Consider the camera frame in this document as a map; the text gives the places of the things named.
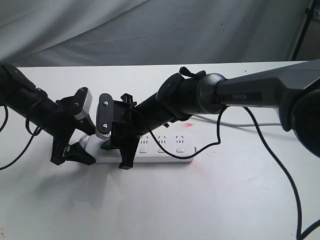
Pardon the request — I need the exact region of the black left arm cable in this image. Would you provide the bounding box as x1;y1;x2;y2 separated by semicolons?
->
0;99;55;171

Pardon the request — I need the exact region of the grey backdrop cloth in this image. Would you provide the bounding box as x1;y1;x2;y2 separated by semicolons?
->
0;0;314;67

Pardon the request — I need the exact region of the grey power cable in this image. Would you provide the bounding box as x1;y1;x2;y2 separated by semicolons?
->
79;114;288;151

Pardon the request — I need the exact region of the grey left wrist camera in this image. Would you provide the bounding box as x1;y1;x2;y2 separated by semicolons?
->
71;87;93;121

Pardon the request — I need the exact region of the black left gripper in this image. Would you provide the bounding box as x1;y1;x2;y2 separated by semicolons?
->
37;95;96;165

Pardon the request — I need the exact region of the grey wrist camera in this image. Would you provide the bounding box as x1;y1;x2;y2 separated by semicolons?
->
71;87;93;121
95;93;114;140

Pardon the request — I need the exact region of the white five-outlet power strip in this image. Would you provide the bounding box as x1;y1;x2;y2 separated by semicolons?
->
79;133;197;164

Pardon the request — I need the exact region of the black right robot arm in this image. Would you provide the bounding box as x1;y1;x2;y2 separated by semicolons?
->
101;59;320;170

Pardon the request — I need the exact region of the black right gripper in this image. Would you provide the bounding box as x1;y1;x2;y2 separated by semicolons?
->
100;93;150;170

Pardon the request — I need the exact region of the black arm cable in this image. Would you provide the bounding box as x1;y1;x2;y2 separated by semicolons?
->
123;99;320;240
0;99;55;171

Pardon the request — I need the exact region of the black tripod stand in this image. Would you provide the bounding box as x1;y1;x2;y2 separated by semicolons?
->
290;0;317;61

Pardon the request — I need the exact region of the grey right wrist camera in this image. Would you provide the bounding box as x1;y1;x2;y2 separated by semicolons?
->
95;93;114;140

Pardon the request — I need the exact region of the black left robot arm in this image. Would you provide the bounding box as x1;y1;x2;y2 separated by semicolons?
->
0;63;96;166

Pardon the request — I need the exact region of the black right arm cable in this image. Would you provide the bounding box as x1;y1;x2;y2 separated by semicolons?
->
123;99;320;240

